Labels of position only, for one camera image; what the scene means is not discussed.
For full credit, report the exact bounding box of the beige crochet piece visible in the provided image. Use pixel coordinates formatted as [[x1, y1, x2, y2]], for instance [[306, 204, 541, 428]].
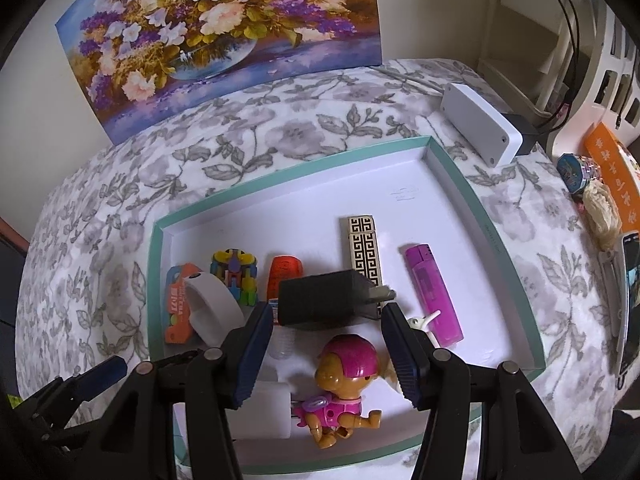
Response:
[[582, 182, 623, 251]]

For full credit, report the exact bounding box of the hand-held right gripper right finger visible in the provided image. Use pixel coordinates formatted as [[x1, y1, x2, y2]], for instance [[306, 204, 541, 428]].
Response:
[[381, 301, 583, 480]]

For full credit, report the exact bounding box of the pink brown pup toy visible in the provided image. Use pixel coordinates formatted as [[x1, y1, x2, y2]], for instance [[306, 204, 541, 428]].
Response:
[[292, 335, 383, 451]]

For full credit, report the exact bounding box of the white rectangular device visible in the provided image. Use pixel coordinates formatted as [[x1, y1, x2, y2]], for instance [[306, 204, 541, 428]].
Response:
[[440, 82, 523, 168]]

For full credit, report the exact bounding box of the orange box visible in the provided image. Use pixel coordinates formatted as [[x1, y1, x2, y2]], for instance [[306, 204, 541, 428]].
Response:
[[582, 122, 640, 233]]

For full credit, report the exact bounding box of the flower painting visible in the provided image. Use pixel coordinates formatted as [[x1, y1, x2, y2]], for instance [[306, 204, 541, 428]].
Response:
[[55, 0, 383, 147]]

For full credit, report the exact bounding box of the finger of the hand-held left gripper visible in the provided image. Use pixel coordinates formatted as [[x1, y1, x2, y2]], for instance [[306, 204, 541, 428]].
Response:
[[20, 356, 128, 411], [40, 392, 116, 446]]

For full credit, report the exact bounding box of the purple lighter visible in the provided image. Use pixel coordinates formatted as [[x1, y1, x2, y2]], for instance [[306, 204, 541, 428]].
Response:
[[404, 244, 463, 346]]

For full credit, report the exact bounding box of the white cable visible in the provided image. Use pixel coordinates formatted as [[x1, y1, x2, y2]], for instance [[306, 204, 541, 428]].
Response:
[[385, 69, 446, 96]]

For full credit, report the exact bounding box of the teal and white tray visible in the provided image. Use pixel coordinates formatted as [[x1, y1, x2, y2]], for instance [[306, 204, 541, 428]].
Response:
[[147, 135, 546, 476]]

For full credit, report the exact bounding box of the black cable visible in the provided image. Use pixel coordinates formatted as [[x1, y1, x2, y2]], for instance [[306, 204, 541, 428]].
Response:
[[540, 0, 591, 136]]

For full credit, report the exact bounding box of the red small bottle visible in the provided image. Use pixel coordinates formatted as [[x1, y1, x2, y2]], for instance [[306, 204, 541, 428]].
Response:
[[267, 255, 304, 361]]

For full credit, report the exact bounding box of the white phone stand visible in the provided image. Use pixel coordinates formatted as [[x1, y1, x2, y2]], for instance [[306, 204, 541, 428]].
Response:
[[597, 247, 628, 361]]

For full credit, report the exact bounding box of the cream wooden shelf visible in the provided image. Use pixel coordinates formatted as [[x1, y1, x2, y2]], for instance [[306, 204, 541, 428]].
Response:
[[477, 0, 576, 121]]

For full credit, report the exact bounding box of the black plug adapter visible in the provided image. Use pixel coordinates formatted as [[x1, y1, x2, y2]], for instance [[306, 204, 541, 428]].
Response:
[[502, 112, 538, 157]]

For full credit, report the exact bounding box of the smartphone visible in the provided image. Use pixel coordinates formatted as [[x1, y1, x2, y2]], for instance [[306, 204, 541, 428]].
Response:
[[617, 230, 640, 378]]

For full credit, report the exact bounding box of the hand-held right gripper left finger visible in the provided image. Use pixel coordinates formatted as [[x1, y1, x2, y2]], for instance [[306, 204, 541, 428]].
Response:
[[85, 302, 275, 480]]

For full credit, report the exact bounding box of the white wristband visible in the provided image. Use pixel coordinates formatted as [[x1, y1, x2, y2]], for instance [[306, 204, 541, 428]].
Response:
[[190, 272, 246, 348]]

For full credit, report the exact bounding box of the colourful block toy car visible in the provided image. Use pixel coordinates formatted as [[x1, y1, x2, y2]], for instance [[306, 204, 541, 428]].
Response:
[[210, 247, 258, 307]]

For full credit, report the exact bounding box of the brown wooden furniture edge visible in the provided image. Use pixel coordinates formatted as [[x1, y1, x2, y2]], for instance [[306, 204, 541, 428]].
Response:
[[0, 217, 31, 251]]

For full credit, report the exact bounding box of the gold black patterned lighter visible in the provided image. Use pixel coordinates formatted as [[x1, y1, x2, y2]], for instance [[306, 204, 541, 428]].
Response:
[[341, 215, 386, 293]]

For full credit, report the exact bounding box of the translucent white plastic case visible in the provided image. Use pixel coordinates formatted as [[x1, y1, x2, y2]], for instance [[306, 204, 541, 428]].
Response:
[[235, 380, 293, 441]]

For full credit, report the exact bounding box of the black power adapter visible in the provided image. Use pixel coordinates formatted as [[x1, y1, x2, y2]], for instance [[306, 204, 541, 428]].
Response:
[[277, 269, 398, 331]]

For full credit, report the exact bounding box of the orange eraser packet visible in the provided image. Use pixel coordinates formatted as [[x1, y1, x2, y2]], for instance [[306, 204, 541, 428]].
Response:
[[164, 262, 206, 345]]

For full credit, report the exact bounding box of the blue round tin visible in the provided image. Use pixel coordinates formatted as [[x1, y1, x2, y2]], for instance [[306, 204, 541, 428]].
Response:
[[556, 153, 601, 193]]

